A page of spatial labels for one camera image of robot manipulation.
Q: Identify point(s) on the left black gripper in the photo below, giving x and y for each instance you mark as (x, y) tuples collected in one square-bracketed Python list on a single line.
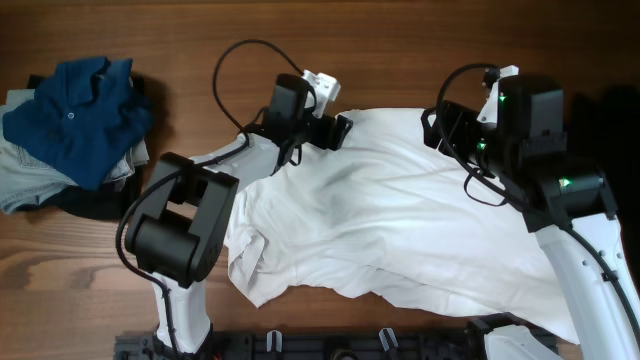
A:
[(331, 129)]

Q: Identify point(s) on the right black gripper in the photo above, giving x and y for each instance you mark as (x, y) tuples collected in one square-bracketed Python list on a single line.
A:
[(457, 120)]

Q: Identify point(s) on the white t-shirt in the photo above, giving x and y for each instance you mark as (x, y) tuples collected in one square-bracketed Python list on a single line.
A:
[(385, 214)]

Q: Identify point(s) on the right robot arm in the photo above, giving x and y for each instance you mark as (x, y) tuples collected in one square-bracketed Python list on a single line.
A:
[(517, 147)]

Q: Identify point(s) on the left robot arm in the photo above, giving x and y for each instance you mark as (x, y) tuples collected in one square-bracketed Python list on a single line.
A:
[(176, 229)]

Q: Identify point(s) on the blue polo shirt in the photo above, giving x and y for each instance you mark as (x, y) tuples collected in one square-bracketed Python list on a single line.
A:
[(83, 119)]

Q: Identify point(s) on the light blue jeans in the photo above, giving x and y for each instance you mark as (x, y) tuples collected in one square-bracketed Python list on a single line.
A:
[(22, 186)]

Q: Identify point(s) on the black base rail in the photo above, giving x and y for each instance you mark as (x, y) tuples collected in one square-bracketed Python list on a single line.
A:
[(500, 336)]

